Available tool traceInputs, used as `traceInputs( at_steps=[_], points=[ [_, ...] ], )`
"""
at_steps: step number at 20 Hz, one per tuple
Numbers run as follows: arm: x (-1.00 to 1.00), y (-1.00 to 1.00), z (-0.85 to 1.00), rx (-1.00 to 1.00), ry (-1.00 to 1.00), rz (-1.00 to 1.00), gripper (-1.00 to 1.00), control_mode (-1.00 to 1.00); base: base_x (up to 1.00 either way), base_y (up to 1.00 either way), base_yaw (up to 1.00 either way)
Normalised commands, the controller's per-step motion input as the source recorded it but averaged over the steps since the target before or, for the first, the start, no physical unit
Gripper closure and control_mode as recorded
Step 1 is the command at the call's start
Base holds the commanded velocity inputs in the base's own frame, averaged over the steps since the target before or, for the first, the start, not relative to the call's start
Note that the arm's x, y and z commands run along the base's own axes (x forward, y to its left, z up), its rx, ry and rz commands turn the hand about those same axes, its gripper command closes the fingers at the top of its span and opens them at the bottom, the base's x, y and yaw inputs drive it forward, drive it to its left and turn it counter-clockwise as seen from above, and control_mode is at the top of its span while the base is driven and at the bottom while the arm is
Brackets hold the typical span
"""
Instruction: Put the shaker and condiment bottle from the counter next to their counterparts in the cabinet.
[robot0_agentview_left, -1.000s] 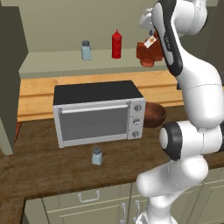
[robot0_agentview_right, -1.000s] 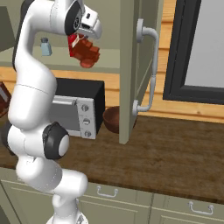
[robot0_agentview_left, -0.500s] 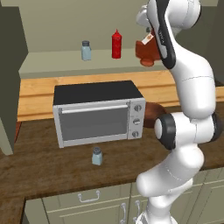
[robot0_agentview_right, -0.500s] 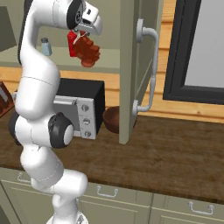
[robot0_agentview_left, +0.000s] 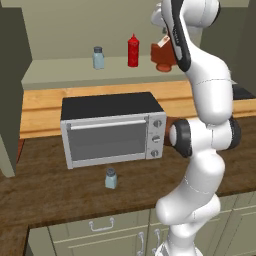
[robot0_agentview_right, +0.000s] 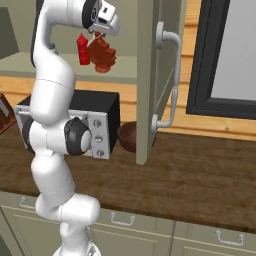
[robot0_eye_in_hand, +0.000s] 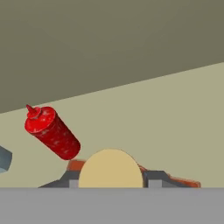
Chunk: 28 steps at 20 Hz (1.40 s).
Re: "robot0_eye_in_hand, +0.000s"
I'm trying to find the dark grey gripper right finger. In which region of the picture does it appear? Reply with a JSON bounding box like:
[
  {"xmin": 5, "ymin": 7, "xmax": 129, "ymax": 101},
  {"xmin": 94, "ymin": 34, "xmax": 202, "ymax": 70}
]
[{"xmin": 142, "ymin": 170, "xmax": 187, "ymax": 189}]

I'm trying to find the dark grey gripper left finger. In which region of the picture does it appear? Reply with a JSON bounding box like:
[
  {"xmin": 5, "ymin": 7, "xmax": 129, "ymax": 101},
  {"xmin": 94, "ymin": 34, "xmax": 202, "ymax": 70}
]
[{"xmin": 38, "ymin": 170, "xmax": 81, "ymax": 189}]

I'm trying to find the tan round shaker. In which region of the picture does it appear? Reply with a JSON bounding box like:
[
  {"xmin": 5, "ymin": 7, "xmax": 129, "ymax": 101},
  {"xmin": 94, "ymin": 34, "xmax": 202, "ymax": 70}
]
[{"xmin": 78, "ymin": 149, "xmax": 144, "ymax": 189}]

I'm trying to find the red condiment bottle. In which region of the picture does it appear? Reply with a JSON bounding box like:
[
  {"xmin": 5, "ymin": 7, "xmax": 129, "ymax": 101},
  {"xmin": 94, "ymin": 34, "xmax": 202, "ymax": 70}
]
[{"xmin": 24, "ymin": 104, "xmax": 81, "ymax": 161}]

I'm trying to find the orange flat object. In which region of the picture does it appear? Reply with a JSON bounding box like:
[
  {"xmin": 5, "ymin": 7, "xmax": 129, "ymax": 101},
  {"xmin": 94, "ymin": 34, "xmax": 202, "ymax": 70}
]
[{"xmin": 66, "ymin": 159, "xmax": 202, "ymax": 189}]

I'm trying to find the grey-blue block object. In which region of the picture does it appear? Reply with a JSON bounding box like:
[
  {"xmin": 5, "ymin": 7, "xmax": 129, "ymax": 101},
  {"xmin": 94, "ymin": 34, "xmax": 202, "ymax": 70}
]
[{"xmin": 0, "ymin": 145, "xmax": 13, "ymax": 174}]

